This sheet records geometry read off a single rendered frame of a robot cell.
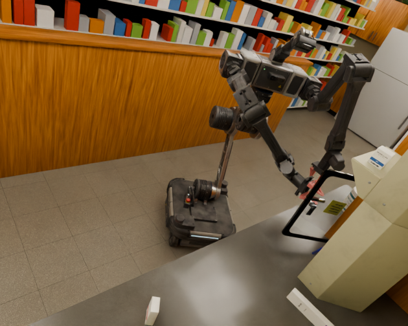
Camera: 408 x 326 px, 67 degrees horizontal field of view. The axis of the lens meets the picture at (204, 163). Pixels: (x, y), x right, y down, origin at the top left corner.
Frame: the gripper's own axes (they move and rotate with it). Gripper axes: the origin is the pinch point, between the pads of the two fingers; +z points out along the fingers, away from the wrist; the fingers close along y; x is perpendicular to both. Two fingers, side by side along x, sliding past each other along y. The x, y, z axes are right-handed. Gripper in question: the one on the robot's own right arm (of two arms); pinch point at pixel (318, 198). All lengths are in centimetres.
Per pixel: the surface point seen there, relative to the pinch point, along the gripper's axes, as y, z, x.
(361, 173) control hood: 29.1, 10.0, -17.6
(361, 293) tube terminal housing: -13.7, 37.0, -9.9
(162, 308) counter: -25, 0, -77
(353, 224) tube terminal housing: 12.1, 19.1, -18.0
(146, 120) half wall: -80, -176, 31
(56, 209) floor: -121, -132, -63
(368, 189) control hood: 26.1, 15.0, -17.8
